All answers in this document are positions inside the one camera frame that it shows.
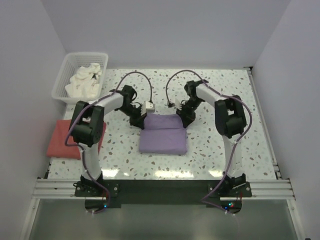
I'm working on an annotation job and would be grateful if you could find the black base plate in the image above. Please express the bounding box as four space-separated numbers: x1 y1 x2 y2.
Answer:
73 179 253 213

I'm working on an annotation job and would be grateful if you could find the white crumpled t shirt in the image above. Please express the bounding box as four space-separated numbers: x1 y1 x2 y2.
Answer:
64 62 102 98

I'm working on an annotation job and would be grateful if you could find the aluminium front rail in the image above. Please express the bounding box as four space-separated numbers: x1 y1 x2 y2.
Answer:
32 179 295 200

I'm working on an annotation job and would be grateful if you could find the folded red t shirt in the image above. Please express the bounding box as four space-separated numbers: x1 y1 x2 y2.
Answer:
47 120 107 165

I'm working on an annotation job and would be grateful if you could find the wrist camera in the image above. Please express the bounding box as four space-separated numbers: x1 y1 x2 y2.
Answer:
173 98 182 111
141 101 156 115

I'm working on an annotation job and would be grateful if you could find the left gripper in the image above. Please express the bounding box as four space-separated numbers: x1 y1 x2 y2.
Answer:
118 103 147 129

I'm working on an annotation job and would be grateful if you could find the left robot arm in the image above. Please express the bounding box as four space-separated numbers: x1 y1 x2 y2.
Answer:
64 85 147 196

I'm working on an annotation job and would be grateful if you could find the white plastic laundry basket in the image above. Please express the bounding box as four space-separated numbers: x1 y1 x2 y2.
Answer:
51 52 109 104

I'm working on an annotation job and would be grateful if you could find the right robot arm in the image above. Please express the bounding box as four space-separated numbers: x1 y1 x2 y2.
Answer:
176 80 247 197

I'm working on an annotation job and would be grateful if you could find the aluminium side rail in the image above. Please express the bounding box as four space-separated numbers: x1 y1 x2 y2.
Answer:
246 65 283 180

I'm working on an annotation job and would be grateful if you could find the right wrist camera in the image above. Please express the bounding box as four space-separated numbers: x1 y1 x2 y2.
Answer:
173 98 182 111

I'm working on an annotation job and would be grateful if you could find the purple t shirt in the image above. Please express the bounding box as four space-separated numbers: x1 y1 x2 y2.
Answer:
138 113 188 155

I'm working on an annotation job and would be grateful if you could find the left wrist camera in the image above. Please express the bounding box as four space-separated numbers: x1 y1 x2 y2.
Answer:
141 101 156 115

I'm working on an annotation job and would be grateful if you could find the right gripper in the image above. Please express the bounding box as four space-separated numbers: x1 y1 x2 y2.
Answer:
176 97 203 128

